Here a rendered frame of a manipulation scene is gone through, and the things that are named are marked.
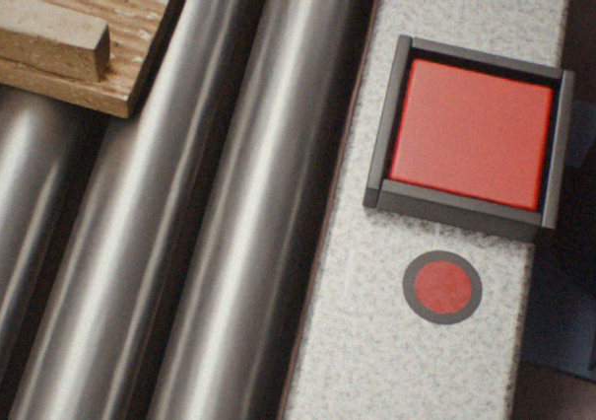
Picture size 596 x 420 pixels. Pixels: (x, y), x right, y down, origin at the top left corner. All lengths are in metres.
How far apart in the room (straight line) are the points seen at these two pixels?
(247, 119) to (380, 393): 0.13
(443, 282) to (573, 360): 1.01
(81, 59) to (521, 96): 0.18
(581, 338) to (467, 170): 1.02
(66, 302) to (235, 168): 0.09
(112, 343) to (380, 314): 0.10
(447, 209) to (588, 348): 1.03
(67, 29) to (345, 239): 0.14
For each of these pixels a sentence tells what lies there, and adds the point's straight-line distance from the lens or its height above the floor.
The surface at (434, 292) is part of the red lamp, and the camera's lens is 0.48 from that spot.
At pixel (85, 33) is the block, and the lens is 0.47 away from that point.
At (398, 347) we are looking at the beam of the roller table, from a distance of 0.47.
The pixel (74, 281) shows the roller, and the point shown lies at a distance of 0.47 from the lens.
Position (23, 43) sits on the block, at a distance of 0.49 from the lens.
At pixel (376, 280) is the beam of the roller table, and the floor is 0.92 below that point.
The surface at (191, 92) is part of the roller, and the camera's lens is 0.51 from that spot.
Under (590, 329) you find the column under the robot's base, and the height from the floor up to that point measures 0.01.
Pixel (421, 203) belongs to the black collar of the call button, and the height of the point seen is 0.93.
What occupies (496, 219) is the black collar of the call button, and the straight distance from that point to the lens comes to 0.48.
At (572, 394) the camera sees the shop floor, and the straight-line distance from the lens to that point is 1.48.
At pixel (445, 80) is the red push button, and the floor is 0.93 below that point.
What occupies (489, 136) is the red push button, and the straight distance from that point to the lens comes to 0.50.
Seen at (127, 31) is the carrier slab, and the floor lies 0.94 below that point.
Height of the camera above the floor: 1.35
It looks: 63 degrees down
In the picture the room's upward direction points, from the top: 8 degrees clockwise
